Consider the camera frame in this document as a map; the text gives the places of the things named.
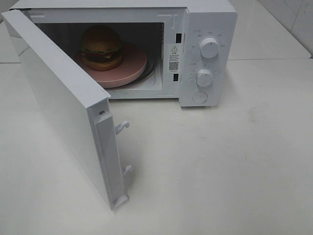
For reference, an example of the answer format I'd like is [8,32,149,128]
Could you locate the round white door button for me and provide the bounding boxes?
[192,92,207,103]

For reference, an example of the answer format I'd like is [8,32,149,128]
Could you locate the pink round plate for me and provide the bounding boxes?
[73,43,147,88]

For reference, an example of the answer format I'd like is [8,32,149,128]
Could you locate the white microwave door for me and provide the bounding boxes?
[2,10,133,210]

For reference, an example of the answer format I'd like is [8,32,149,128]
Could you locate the burger with lettuce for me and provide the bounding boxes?
[81,25,123,71]

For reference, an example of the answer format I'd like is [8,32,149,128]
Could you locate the lower white microwave knob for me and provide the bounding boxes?
[196,69,214,87]

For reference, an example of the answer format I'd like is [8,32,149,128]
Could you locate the white microwave knob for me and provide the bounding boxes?
[199,36,220,59]
[196,69,214,87]

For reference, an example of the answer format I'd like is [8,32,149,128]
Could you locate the white microwave oven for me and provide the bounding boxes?
[2,0,237,107]

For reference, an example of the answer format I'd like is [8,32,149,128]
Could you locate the upper white microwave knob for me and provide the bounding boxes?
[199,36,220,59]

